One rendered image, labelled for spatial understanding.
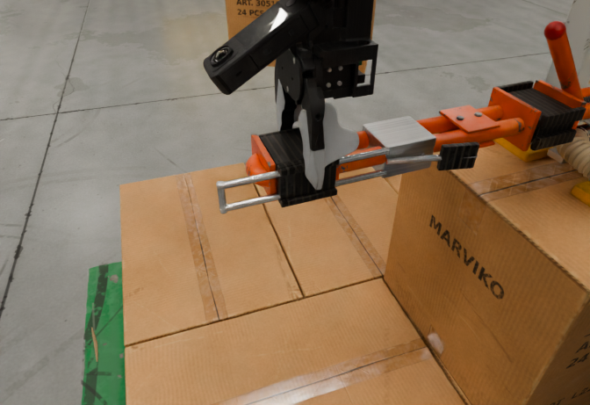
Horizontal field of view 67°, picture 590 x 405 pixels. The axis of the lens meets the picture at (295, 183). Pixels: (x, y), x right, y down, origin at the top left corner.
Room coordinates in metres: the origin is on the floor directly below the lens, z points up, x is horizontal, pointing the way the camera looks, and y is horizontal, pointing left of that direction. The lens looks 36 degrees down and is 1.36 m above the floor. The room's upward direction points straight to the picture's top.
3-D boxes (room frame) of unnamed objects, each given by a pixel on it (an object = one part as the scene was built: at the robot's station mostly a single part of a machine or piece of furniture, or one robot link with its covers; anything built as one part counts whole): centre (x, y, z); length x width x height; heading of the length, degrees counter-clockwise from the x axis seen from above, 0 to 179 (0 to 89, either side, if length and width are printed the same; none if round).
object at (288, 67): (0.44, -0.03, 1.22); 0.09 x 0.08 x 0.12; 110
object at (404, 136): (0.48, -0.13, 1.06); 0.07 x 0.07 x 0.04; 20
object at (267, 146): (0.44, 0.00, 1.07); 0.08 x 0.07 x 0.05; 110
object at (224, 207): (0.41, -0.07, 1.07); 0.31 x 0.03 x 0.05; 110
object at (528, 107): (0.55, -0.33, 1.07); 0.10 x 0.08 x 0.06; 20
